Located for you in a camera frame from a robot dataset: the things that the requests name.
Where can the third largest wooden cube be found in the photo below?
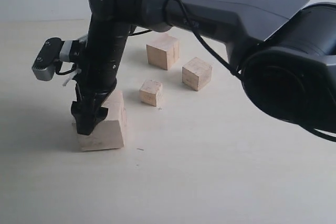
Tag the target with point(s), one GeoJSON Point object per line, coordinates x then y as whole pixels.
{"type": "Point", "coordinates": [196, 73]}

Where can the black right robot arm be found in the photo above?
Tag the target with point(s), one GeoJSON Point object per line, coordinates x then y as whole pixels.
{"type": "Point", "coordinates": [282, 51]}

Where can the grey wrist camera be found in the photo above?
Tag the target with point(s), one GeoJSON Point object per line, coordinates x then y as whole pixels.
{"type": "Point", "coordinates": [58, 57]}

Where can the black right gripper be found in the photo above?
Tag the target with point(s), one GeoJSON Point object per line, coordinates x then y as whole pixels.
{"type": "Point", "coordinates": [99, 66]}

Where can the second largest wooden cube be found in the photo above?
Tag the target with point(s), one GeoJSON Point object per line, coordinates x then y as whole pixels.
{"type": "Point", "coordinates": [163, 52]}

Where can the smallest wooden cube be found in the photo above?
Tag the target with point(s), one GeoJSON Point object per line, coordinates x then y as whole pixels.
{"type": "Point", "coordinates": [151, 92]}

